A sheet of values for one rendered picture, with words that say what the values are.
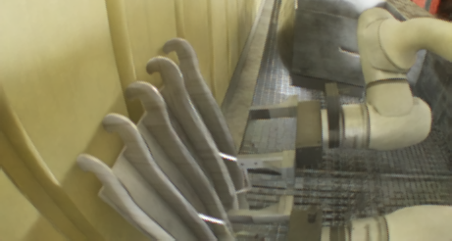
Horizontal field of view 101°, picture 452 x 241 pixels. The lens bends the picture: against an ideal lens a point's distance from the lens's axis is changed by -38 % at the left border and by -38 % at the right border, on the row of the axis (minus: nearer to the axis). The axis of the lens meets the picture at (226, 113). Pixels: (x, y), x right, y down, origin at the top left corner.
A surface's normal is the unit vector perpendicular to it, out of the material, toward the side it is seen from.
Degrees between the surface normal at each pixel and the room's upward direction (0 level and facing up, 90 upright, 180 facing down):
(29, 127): 90
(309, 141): 13
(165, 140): 90
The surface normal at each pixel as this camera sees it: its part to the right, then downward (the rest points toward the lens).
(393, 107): -0.43, -0.18
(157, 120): -0.22, 0.62
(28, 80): 0.98, 0.11
